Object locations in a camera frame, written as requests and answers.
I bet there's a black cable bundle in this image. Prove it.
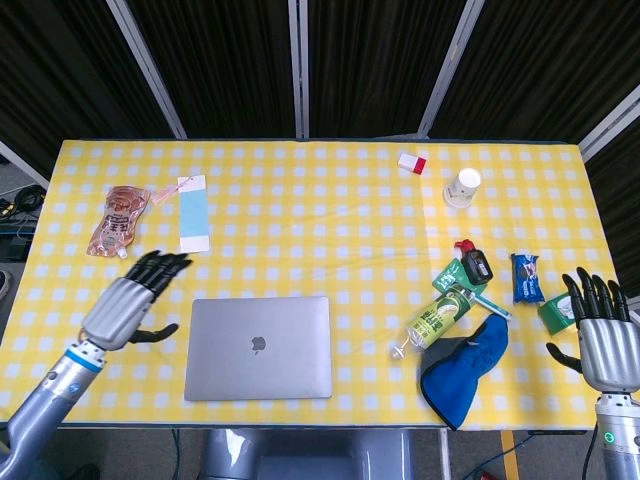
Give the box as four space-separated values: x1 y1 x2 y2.
0 184 49 221

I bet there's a blue and white bookmark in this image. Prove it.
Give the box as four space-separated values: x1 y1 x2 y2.
149 174 211 254

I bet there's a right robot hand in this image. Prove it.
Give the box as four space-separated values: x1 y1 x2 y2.
545 267 640 392

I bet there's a yellow checkered tablecloth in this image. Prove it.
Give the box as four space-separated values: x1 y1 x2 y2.
0 138 640 431

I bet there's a green label tea bottle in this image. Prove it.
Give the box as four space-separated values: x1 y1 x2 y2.
389 285 475 361

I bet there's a green paper packet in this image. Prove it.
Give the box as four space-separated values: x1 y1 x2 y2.
432 258 469 294

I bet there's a grey laptop computer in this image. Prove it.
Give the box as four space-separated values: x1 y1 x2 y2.
183 295 334 402

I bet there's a white paper cup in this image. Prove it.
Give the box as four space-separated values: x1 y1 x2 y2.
443 167 482 210

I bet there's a black bottle with red cap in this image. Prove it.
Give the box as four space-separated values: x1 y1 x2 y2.
453 239 495 286

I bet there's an orange snack pouch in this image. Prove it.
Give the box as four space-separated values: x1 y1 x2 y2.
86 185 153 260

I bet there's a blue cloth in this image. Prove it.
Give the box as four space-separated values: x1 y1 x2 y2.
419 314 510 431

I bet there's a green small box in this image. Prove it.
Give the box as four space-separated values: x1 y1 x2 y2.
537 293 581 336

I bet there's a grey metal partition post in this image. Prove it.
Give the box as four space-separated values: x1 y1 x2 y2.
0 139 51 191
288 0 311 139
107 0 187 140
417 0 484 137
579 84 640 161

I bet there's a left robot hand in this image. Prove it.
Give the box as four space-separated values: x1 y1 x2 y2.
81 251 194 352

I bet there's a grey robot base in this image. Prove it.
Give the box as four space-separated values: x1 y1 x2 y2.
202 428 416 480

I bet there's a teal and white toothbrush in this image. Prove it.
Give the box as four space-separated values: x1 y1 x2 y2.
469 291 513 320

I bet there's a red and white small box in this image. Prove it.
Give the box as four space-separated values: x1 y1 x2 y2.
397 153 429 176

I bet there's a blue cookie packet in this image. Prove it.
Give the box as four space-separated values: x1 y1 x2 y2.
510 253 545 305

